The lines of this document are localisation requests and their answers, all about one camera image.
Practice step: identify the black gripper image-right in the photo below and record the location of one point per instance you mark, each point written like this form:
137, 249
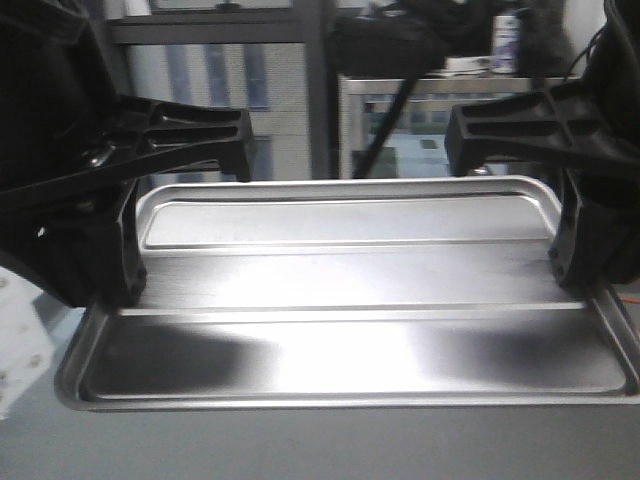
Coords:
563, 126

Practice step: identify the white bottle on shelf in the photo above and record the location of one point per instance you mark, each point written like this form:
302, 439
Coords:
505, 43

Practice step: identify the silver metal tray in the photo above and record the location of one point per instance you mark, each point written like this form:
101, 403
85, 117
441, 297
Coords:
351, 294

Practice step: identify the black cable image-right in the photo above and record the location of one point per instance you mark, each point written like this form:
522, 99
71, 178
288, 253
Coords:
407, 40

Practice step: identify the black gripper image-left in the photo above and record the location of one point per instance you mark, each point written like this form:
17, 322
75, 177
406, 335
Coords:
56, 154

